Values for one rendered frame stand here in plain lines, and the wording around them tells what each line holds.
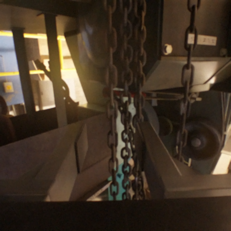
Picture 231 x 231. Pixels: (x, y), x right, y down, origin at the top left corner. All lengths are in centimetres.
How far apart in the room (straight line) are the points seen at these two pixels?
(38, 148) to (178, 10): 64
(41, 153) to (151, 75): 55
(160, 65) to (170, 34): 6
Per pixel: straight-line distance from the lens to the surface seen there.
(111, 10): 24
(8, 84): 323
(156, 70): 34
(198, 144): 121
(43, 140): 73
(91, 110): 104
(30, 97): 104
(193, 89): 58
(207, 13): 42
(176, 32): 34
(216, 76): 56
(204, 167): 149
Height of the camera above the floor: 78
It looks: 18 degrees up
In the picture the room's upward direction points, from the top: 179 degrees clockwise
